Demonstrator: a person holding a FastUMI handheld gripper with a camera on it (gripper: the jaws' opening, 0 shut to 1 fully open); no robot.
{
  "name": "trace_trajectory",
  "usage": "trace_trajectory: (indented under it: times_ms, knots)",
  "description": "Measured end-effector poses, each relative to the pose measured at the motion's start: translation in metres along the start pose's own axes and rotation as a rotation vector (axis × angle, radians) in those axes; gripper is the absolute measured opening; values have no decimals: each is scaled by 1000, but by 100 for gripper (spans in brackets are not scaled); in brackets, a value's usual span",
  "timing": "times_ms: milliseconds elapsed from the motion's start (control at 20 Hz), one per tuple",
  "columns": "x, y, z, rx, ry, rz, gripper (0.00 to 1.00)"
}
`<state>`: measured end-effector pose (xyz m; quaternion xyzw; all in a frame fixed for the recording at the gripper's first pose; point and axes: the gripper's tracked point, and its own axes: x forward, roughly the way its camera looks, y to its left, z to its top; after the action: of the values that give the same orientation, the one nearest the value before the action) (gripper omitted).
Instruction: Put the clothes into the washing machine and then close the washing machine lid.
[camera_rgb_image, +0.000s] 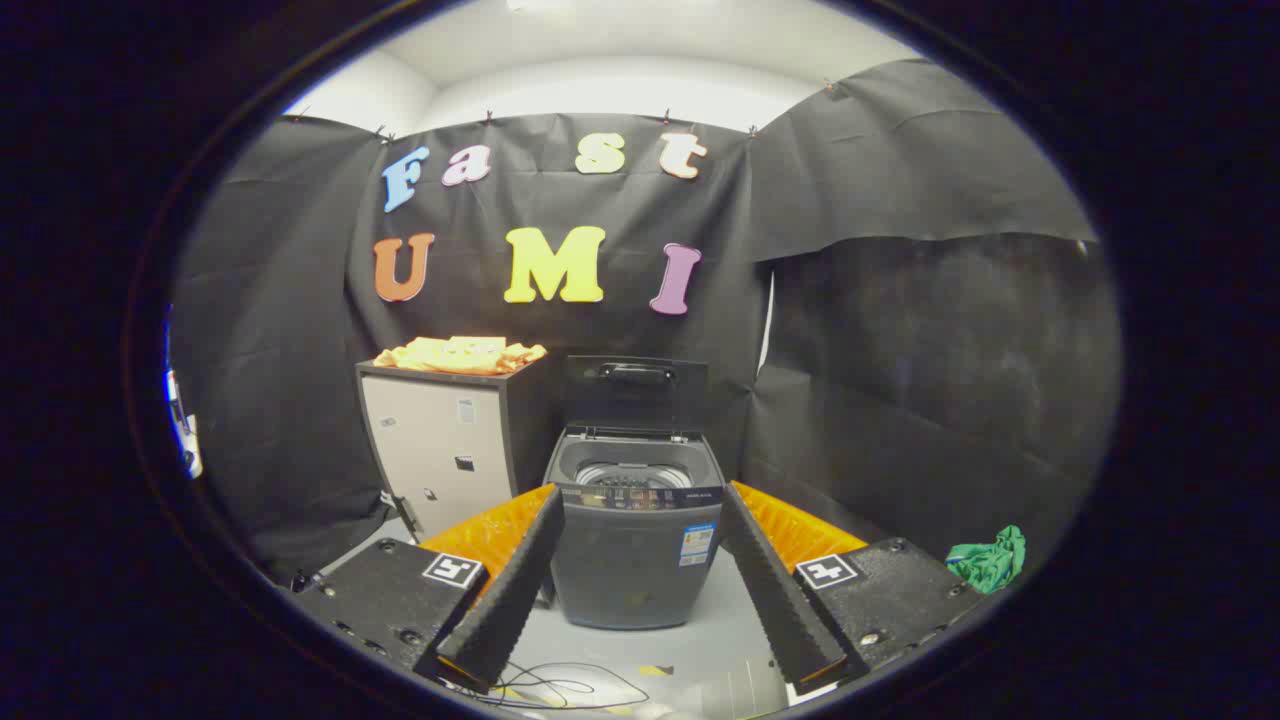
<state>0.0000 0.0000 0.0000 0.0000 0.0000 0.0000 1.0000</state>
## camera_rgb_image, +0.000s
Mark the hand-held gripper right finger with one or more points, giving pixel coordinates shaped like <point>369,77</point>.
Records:
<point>775,600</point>

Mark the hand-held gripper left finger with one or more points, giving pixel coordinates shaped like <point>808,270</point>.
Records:
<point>510,600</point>

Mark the grey washing machine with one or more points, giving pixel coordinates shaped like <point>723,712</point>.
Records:
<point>630,565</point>

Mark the orange polo shirt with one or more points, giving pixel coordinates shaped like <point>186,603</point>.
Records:
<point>460,355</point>

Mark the yellow black floor tape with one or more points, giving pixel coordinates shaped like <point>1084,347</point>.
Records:
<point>656,670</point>

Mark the grey cabinet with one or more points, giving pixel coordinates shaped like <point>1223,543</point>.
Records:
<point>440,445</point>

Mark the green crumpled cloth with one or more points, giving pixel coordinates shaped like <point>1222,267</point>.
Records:
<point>988,562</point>

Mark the white and blue equipment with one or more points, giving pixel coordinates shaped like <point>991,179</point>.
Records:
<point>182,425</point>

